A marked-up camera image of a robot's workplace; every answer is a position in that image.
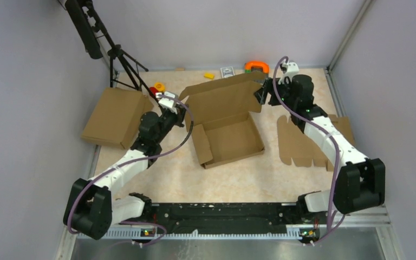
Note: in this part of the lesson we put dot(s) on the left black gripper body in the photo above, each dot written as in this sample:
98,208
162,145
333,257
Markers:
168,120

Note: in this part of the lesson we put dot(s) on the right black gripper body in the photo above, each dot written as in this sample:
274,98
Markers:
284,89

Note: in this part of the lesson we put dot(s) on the large cardboard box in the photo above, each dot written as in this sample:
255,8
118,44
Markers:
223,128

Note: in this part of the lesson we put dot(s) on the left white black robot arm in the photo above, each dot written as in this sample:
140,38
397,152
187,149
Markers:
91,209

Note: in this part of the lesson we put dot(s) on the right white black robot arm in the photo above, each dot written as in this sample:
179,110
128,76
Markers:
358,181

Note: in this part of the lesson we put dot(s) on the folded cardboard box left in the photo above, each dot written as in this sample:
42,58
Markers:
115,119

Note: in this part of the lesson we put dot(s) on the playing card deck box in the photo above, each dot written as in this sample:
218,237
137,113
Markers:
227,72

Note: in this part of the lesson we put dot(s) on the grey plate with orange arch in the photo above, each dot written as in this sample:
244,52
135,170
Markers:
259,66

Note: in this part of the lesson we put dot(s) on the red yellow toy block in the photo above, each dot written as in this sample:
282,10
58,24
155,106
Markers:
158,87

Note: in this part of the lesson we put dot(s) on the flat cardboard sheet right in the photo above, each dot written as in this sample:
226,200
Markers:
298,149

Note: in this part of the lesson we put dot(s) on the small yellow block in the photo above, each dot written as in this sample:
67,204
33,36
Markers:
209,76

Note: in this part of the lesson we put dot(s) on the small wooden block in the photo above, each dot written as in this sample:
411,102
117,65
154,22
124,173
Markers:
179,69

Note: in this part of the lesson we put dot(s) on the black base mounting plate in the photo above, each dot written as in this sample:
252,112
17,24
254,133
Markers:
229,218

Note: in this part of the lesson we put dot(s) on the black tripod stand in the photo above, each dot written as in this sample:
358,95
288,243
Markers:
99,45

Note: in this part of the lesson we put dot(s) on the aluminium frame rail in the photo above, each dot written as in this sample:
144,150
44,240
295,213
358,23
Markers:
347,242

